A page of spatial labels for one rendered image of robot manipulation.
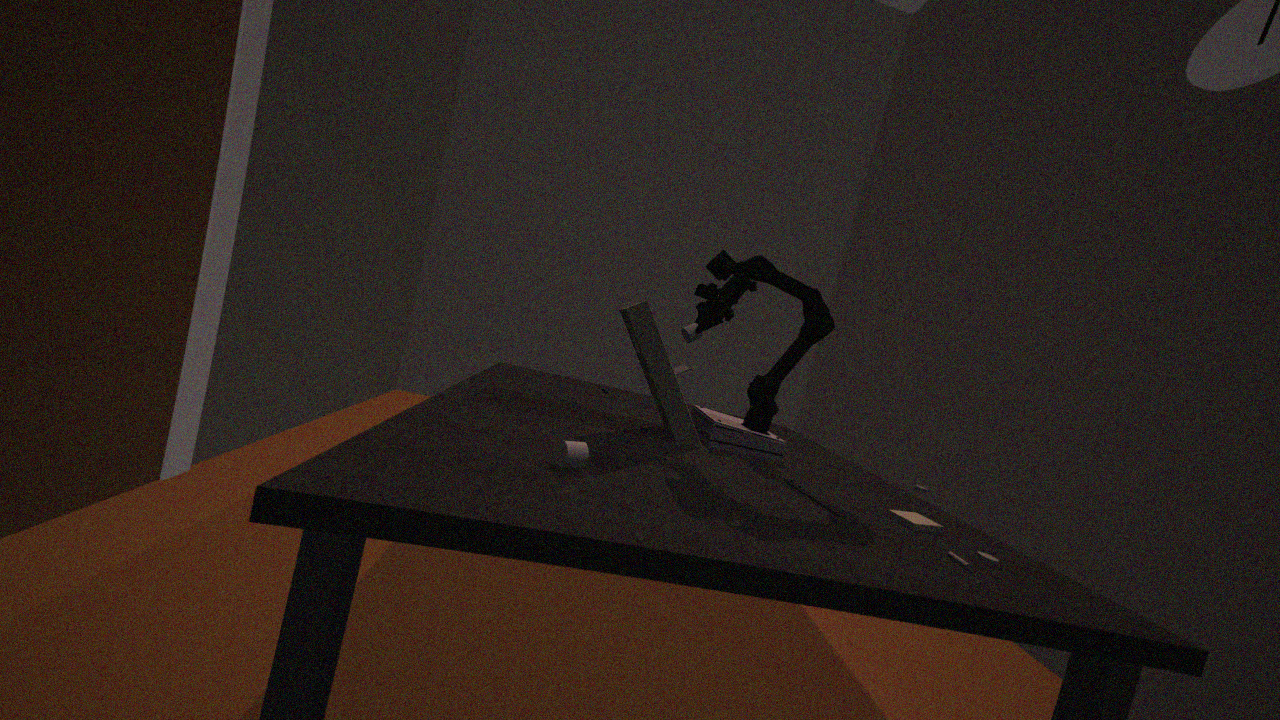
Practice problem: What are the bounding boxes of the tan rectangular block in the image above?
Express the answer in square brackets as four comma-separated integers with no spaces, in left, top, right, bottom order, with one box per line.
[886,510,945,533]

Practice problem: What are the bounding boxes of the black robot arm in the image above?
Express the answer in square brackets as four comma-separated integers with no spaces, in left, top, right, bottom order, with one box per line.
[694,250,835,436]

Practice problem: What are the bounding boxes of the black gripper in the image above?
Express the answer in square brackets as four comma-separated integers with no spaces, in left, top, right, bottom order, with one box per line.
[694,284,739,334]

